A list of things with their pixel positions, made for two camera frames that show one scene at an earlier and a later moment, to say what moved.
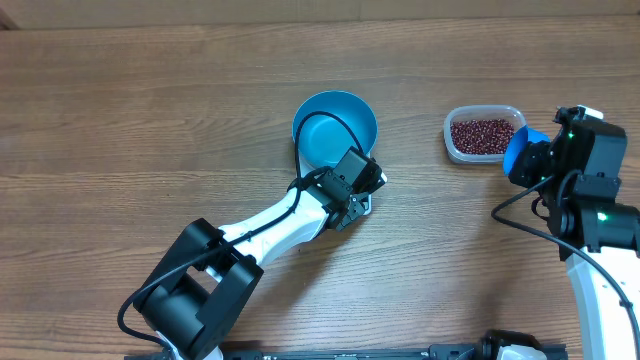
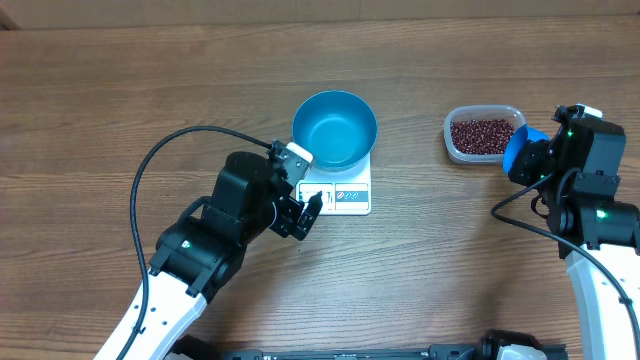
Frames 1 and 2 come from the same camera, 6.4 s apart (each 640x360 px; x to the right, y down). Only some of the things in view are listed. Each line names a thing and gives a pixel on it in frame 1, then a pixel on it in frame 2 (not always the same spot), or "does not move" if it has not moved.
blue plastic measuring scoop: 518,142 does not move
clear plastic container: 482,134 does not move
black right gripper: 525,164 does not move
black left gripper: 355,211 to 290,209
